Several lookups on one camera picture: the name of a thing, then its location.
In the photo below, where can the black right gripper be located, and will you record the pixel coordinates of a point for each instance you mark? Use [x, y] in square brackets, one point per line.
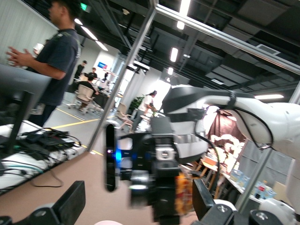
[140, 152]

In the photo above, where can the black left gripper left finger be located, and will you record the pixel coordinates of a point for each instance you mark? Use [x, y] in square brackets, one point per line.
[70, 201]

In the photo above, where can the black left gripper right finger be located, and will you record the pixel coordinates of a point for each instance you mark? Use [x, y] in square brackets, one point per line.
[206, 208]

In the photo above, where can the orange push-button switch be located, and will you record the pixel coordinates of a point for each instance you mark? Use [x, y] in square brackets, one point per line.
[184, 194]

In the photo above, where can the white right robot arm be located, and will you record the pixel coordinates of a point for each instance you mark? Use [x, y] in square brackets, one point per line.
[257, 122]

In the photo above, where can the pink plate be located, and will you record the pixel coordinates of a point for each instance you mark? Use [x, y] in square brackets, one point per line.
[105, 223]

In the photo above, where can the blue white box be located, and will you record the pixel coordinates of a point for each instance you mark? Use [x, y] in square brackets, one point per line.
[239, 178]

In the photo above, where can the dark brown curtain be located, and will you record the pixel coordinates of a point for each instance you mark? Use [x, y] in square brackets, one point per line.
[222, 126]

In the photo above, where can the beige office chair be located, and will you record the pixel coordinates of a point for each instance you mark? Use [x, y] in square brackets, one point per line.
[123, 112]
[83, 95]

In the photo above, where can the person in white shirt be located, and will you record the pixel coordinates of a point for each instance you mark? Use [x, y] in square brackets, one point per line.
[146, 103]

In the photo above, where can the green potted plant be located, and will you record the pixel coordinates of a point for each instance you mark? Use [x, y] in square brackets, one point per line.
[136, 104]

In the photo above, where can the seated person in black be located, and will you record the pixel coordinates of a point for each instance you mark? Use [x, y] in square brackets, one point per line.
[88, 84]

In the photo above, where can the ceiling strip light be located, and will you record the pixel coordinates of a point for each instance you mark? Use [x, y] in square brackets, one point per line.
[184, 5]
[89, 32]
[102, 45]
[174, 54]
[180, 25]
[269, 96]
[170, 71]
[78, 21]

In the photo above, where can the standing person in black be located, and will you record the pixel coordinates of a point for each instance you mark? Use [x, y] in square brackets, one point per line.
[80, 70]
[93, 75]

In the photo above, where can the black monitor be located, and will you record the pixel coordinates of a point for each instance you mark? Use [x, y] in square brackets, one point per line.
[21, 79]

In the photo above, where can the person in dark t-shirt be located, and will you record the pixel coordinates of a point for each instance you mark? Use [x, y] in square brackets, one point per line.
[58, 65]

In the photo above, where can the ceiling air vent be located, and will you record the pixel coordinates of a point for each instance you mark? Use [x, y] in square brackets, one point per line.
[268, 49]

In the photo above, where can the green exit sign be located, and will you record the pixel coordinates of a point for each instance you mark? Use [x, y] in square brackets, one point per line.
[84, 6]

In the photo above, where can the aluminium frame post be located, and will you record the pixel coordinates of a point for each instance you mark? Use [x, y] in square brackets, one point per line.
[123, 75]
[255, 178]

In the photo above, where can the blue wall sign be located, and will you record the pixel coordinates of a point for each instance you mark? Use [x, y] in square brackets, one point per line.
[102, 65]

